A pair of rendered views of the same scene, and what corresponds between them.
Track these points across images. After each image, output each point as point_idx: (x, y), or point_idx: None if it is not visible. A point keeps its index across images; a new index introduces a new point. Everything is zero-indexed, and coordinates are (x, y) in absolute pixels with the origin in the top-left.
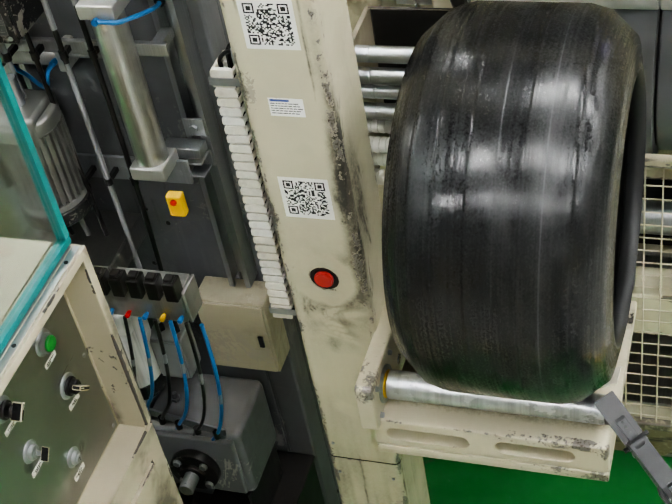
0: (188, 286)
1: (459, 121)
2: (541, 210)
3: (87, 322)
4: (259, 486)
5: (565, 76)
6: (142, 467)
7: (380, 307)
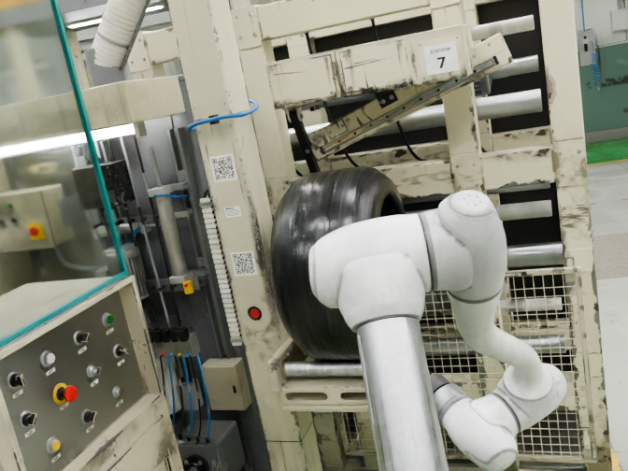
0: (192, 335)
1: (304, 195)
2: (338, 222)
3: (133, 322)
4: None
5: (351, 176)
6: (155, 414)
7: (285, 335)
